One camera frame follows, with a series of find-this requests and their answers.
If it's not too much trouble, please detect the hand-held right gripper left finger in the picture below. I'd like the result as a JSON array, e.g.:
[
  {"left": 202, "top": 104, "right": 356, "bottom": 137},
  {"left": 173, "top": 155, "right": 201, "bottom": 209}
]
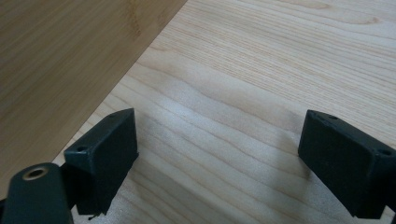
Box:
[{"left": 61, "top": 107, "right": 140, "bottom": 217}]

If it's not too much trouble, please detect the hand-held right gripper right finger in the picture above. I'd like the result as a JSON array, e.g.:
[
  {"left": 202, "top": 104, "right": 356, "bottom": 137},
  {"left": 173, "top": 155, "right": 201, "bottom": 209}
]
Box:
[{"left": 297, "top": 109, "right": 396, "bottom": 219}]

